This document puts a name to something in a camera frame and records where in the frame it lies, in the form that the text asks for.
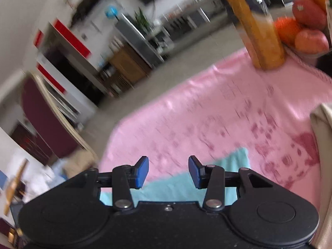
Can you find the beige folded cloth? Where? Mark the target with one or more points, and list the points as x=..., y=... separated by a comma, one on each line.
x=324, y=147

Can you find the grey television console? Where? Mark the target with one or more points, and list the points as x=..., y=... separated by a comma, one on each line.
x=181, y=18

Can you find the beige garment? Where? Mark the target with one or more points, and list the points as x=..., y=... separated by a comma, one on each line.
x=80, y=160

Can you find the red apple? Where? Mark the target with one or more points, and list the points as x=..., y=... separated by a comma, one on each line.
x=310, y=13
x=311, y=41

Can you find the orange juice bottle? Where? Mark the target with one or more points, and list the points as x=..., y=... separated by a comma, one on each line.
x=262, y=39

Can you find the pink printed blanket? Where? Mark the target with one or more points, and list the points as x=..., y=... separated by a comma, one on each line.
x=194, y=109

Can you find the red door banner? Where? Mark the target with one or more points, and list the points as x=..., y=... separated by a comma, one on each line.
x=50, y=79
x=72, y=39

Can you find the wooden table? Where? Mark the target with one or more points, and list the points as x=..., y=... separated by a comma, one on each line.
x=15, y=184

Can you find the light grey shirt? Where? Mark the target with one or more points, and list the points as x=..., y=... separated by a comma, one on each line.
x=39, y=184

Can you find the orange fruit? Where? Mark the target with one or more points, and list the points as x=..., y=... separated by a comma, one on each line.
x=286, y=29

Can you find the wooden cabinet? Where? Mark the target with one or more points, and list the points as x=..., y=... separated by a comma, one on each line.
x=127, y=67

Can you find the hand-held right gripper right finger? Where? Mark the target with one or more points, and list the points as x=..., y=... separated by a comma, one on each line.
x=195, y=171

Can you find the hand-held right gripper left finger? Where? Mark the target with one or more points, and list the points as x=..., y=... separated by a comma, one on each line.
x=142, y=171

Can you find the pale blue knit garment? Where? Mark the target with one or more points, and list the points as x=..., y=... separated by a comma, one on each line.
x=58, y=172

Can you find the teal t-shirt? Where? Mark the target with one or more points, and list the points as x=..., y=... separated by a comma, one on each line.
x=230, y=160

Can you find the potted green plant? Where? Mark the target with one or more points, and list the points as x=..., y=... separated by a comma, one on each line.
x=142, y=20

